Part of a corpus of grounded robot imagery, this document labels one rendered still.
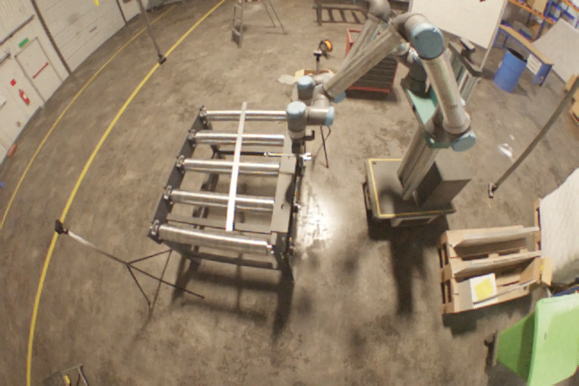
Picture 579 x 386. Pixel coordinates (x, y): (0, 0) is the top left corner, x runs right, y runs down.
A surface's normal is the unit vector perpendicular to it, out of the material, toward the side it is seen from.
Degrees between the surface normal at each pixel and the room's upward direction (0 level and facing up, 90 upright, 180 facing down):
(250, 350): 0
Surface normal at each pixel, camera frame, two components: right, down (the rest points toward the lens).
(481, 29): -0.51, 0.72
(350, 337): -0.06, -0.57
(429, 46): -0.17, 0.75
